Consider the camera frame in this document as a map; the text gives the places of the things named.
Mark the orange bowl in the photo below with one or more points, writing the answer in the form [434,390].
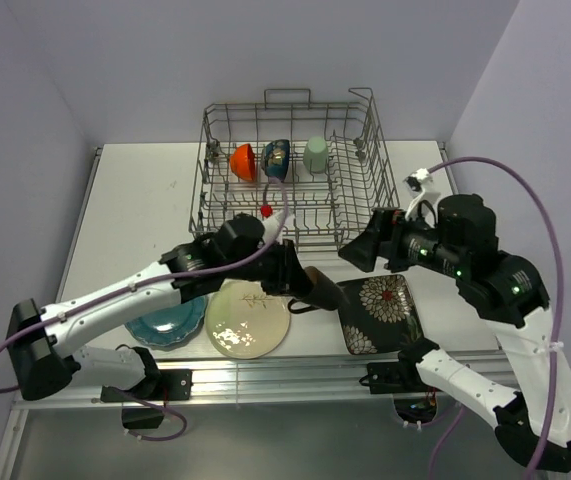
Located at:
[242,163]

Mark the teal scalloped plate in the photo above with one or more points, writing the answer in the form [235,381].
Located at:
[169,328]

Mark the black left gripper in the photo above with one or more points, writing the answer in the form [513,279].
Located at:
[289,278]

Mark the grey wire dish rack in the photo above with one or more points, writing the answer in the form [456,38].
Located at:
[330,208]

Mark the black floral square plate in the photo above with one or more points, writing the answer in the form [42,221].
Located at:
[378,315]

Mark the blue patterned bowl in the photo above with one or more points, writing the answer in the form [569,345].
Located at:
[275,159]

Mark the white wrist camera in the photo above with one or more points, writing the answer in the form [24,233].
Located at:
[421,186]
[276,225]

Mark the green cream round plate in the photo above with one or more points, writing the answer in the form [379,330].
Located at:
[243,322]

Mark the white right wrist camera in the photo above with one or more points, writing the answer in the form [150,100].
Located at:
[421,186]

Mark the light green plastic cup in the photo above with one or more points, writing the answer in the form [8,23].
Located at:
[316,155]

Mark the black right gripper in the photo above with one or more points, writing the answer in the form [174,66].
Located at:
[385,225]

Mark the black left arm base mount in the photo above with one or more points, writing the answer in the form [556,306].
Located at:
[174,385]

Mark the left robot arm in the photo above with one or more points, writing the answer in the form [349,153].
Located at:
[48,346]

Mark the black mug brown inside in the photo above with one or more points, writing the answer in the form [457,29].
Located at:
[325,294]

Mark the aluminium table edge rail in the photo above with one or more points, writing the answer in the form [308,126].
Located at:
[270,379]

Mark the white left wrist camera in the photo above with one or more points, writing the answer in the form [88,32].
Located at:
[276,225]

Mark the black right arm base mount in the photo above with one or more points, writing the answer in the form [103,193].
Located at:
[415,404]

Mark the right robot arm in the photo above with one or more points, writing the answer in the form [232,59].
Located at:
[532,423]

